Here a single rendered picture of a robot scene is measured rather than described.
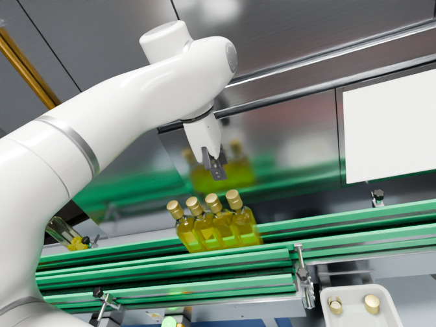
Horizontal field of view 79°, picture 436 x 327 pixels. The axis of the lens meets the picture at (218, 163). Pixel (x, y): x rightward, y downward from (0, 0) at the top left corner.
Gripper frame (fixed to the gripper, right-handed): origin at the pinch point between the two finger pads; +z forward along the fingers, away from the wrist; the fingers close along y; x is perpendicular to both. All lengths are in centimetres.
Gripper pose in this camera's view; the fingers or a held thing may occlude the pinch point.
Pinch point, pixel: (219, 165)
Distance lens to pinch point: 62.8
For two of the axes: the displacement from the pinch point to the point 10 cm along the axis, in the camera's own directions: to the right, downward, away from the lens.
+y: -0.8, 6.4, -7.6
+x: 9.4, -2.0, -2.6
